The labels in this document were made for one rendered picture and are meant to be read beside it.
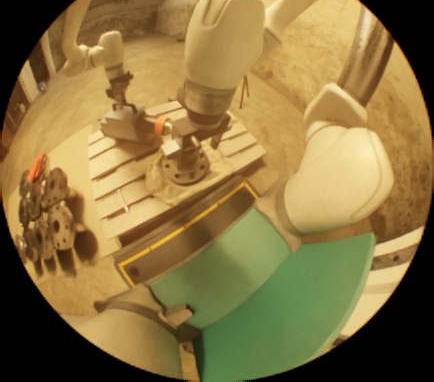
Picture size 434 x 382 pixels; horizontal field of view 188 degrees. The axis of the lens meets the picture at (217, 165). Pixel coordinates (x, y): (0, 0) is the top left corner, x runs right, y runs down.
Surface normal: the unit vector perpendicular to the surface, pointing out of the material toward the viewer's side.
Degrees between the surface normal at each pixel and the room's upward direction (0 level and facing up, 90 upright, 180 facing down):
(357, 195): 75
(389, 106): 90
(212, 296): 0
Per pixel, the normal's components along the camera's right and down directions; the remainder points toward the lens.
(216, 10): -0.43, 0.64
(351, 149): -0.80, -0.45
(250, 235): 0.22, -0.48
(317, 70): -0.80, 0.40
